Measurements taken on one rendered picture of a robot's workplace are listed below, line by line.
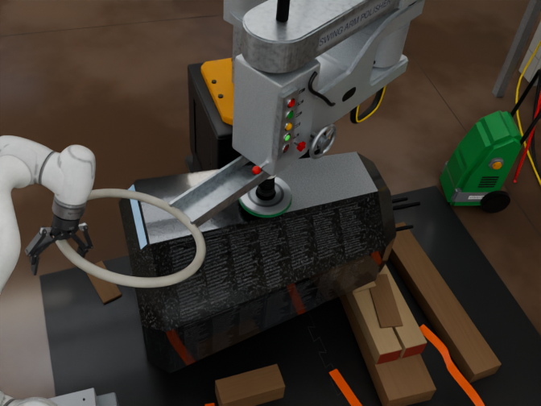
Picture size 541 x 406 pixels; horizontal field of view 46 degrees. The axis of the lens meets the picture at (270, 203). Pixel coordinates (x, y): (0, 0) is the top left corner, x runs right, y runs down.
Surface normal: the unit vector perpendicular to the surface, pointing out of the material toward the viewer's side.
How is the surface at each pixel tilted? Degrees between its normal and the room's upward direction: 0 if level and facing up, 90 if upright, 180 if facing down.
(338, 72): 4
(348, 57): 40
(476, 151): 72
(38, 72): 0
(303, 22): 0
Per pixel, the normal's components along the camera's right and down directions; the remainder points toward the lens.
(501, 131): -0.50, -0.54
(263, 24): 0.07, -0.66
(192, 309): 0.29, 0.04
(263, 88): -0.68, 0.51
